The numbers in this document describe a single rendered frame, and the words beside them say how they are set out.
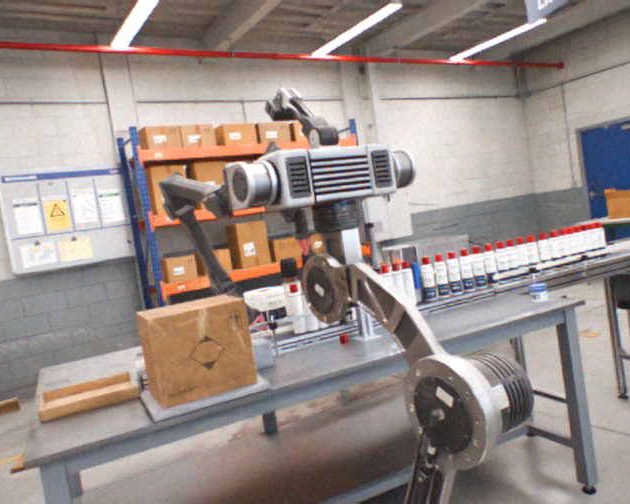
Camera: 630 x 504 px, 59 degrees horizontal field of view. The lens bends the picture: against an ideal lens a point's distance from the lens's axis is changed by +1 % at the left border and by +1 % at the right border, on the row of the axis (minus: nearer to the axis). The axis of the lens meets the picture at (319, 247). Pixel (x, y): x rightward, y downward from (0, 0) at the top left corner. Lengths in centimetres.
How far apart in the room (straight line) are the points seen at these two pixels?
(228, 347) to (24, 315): 474
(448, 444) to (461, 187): 826
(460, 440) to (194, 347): 85
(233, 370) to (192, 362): 13
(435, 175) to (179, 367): 761
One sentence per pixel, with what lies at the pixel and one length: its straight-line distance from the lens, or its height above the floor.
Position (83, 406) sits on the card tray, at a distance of 202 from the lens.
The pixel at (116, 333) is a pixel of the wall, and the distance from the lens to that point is 651.
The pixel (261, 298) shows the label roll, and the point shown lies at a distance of 263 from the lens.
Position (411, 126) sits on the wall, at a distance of 882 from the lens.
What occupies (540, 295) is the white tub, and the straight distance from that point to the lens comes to 259.
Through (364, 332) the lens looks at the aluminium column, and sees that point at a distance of 223.
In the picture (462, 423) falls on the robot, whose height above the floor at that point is 87.
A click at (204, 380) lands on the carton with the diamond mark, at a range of 175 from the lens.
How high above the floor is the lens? 133
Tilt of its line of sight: 3 degrees down
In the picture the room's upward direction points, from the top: 9 degrees counter-clockwise
